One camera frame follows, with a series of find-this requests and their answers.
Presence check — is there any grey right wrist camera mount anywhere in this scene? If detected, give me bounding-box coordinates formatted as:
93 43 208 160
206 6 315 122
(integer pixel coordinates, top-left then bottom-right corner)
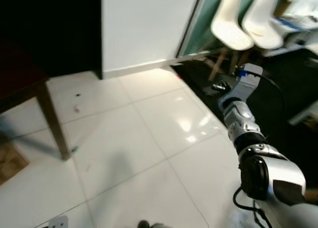
218 64 264 111

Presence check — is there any white blue plastic bag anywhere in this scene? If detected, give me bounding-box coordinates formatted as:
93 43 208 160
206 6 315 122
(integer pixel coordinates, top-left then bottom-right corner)
272 0 318 31

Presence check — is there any dark wooden table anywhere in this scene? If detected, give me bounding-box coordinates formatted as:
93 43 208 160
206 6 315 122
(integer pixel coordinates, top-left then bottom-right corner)
0 33 73 161

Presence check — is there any white plastic chair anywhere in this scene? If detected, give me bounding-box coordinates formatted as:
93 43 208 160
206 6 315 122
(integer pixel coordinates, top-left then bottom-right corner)
208 0 255 83
240 0 285 70

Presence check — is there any teal wall panel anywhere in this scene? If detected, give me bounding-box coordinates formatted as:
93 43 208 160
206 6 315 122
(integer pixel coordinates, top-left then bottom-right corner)
176 0 225 58

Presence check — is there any brown cardboard box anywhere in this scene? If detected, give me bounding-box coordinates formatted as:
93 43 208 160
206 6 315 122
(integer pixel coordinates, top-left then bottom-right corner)
0 143 30 185

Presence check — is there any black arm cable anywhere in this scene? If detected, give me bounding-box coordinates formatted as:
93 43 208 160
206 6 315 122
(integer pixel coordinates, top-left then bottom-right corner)
258 73 287 120

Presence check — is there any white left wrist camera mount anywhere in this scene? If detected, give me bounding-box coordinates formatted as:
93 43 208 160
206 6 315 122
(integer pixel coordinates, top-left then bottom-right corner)
47 215 69 228

